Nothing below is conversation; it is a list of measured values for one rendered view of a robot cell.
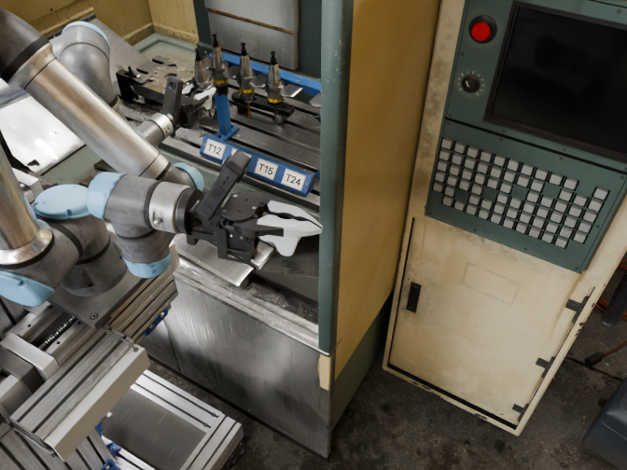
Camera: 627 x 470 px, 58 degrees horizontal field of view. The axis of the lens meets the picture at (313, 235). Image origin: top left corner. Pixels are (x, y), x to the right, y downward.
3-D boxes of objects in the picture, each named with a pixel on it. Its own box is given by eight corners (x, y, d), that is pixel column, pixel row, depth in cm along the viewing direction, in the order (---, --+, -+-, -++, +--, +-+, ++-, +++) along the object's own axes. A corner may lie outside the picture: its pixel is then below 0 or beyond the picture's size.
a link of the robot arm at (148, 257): (188, 241, 103) (178, 196, 95) (160, 286, 96) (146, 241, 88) (149, 232, 105) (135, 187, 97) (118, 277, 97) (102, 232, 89)
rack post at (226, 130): (223, 143, 209) (213, 70, 188) (212, 138, 211) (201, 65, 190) (239, 129, 215) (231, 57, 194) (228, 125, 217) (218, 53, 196)
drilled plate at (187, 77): (192, 115, 215) (189, 103, 211) (135, 93, 225) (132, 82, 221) (229, 87, 228) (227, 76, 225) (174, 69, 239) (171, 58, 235)
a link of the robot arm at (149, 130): (123, 158, 166) (115, 134, 160) (148, 139, 173) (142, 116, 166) (143, 167, 163) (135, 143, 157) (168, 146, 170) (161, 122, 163)
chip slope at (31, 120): (67, 191, 232) (46, 139, 214) (-36, 141, 256) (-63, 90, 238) (203, 91, 286) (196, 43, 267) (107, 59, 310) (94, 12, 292)
